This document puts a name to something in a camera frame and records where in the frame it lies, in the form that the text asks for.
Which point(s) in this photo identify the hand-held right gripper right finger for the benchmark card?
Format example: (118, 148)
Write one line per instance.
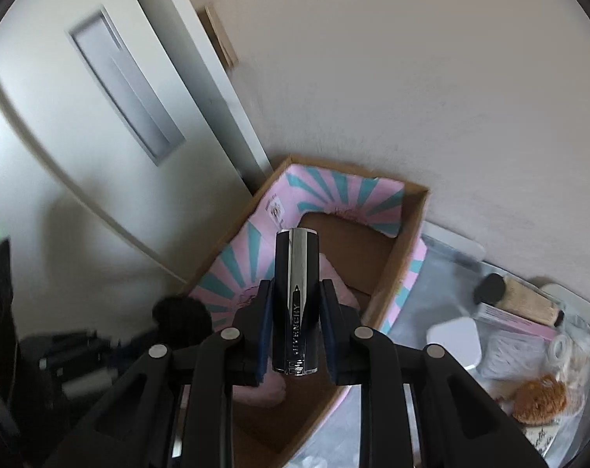
(330, 331)

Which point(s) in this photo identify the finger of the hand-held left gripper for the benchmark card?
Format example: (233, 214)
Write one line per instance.
(129, 353)

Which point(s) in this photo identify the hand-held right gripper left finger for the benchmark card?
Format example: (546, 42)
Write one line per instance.
(263, 312)

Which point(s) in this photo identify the black and silver lipstick tube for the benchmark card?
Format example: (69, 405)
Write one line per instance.
(295, 278)

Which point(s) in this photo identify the black fluffy puff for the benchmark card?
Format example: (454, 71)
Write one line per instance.
(182, 319)

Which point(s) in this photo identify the cardboard box with pink flaps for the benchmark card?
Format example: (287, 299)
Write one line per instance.
(353, 248)

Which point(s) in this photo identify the pink plush cloth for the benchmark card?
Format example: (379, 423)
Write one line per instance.
(341, 292)

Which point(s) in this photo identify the floral blue cloth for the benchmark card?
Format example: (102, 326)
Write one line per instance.
(436, 282)

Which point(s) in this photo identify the white square compact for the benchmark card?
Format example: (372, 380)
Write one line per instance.
(453, 343)

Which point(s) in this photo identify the white tray table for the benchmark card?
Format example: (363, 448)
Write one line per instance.
(463, 248)

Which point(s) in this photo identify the small black jar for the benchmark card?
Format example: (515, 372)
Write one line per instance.
(490, 288)

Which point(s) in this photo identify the cotton pad packet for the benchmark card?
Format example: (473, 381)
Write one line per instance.
(502, 356)

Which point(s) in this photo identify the long pink box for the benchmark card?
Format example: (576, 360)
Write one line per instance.
(514, 321)

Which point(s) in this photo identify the beige tube with black cap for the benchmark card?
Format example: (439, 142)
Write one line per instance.
(529, 302)

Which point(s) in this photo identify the orange fluffy puff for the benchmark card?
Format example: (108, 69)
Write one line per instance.
(541, 397)

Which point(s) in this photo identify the clear tape roll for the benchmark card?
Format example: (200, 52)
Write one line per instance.
(561, 347)

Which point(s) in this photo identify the white cabinet door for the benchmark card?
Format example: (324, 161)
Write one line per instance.
(56, 131)

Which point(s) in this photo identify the white printed sachet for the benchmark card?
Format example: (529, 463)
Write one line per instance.
(541, 438)

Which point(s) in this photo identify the brown cardboard piece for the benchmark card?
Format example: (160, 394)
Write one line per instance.
(219, 34)

